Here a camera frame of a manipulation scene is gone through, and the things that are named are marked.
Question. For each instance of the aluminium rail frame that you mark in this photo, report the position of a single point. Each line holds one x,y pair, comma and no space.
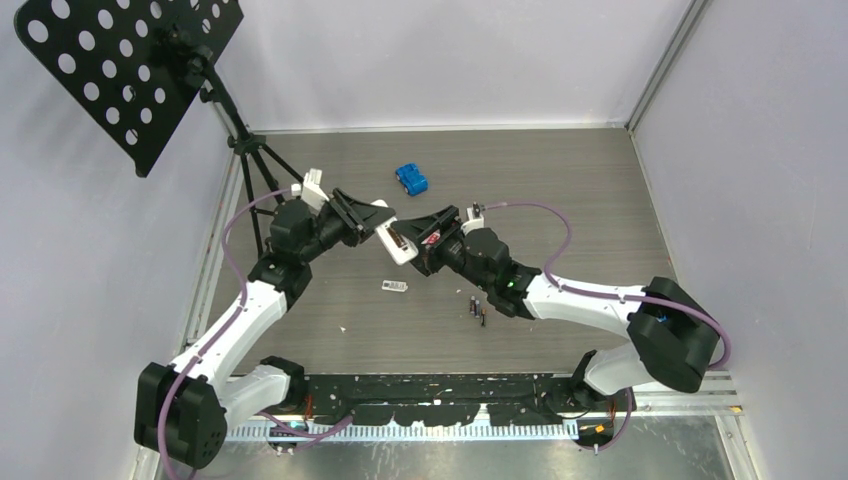
287,427

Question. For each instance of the white battery cover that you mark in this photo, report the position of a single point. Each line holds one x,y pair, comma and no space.
394,286

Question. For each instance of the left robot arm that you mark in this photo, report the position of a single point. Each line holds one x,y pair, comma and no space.
225,331

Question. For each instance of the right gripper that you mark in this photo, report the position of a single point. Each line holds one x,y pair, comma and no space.
428,260

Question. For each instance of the black music stand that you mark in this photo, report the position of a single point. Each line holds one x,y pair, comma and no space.
137,66

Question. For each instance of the red and white remote control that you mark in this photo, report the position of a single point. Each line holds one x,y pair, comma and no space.
433,239

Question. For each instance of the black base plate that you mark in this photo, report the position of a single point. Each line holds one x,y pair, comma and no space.
441,400

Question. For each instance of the blue toy car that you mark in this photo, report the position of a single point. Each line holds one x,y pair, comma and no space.
411,178

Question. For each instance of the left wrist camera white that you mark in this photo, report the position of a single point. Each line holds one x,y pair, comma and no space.
309,190

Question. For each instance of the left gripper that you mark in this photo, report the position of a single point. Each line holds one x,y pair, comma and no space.
363,218

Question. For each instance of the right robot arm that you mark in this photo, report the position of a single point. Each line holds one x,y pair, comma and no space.
670,338

